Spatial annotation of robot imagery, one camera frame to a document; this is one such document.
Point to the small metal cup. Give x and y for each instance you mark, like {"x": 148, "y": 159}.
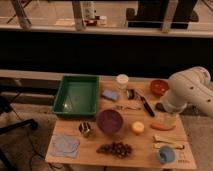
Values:
{"x": 85, "y": 129}

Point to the green plastic tray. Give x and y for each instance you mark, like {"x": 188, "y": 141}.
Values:
{"x": 77, "y": 96}

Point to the blue sponge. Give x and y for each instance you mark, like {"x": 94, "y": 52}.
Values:
{"x": 110, "y": 95}

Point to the yellow round fruit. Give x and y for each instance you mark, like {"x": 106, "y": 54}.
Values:
{"x": 137, "y": 127}

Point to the blue cloth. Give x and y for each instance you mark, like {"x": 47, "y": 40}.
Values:
{"x": 64, "y": 146}

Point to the purple bowl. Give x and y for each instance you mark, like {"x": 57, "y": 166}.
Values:
{"x": 109, "y": 121}

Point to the bunch of dark grapes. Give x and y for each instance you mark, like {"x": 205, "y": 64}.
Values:
{"x": 118, "y": 149}

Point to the small metal tin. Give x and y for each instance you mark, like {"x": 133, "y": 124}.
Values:
{"x": 130, "y": 94}

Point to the black chair base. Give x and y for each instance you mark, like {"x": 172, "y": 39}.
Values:
{"x": 6, "y": 107}

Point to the wooden blocks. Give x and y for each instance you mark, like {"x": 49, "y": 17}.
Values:
{"x": 160, "y": 141}

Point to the black handled knife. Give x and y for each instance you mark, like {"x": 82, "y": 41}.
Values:
{"x": 145, "y": 104}

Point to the orange carrot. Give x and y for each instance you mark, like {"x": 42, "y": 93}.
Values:
{"x": 161, "y": 127}

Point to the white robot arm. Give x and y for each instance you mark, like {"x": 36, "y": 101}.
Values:
{"x": 189, "y": 86}

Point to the white plastic cup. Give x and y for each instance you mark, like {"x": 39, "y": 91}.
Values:
{"x": 122, "y": 81}

